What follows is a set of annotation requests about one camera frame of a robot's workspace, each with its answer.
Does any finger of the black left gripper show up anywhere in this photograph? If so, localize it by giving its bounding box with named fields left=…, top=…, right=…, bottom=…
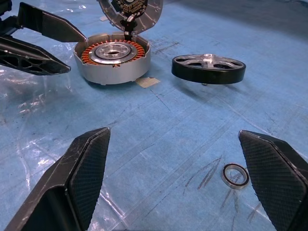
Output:
left=17, top=1, right=88, bottom=43
left=0, top=35, right=72, bottom=76

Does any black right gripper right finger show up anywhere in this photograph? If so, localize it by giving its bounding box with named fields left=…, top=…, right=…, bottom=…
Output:
left=237, top=129, right=308, bottom=231

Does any silver motor housing with windings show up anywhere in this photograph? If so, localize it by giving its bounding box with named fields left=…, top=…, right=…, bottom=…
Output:
left=73, top=33, right=152, bottom=85

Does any black cable connector with wires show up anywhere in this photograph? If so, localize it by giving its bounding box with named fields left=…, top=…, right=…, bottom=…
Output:
left=119, top=13, right=139, bottom=40

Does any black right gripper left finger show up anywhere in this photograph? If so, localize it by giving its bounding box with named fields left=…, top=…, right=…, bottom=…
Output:
left=4, top=127, right=111, bottom=231

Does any black rotor wheel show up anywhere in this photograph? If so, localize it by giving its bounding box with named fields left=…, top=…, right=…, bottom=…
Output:
left=171, top=53, right=247, bottom=85

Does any small steel bearing ring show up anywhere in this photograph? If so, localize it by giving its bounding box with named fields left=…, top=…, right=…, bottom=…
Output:
left=221, top=163, right=250, bottom=191

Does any clear plastic film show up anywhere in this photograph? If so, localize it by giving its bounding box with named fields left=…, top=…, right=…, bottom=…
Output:
left=0, top=67, right=135, bottom=231

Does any grey round metal disc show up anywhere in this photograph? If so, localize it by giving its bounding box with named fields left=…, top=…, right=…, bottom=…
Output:
left=97, top=0, right=164, bottom=32

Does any blue table mat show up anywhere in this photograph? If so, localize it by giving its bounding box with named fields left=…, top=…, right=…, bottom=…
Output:
left=0, top=0, right=308, bottom=231

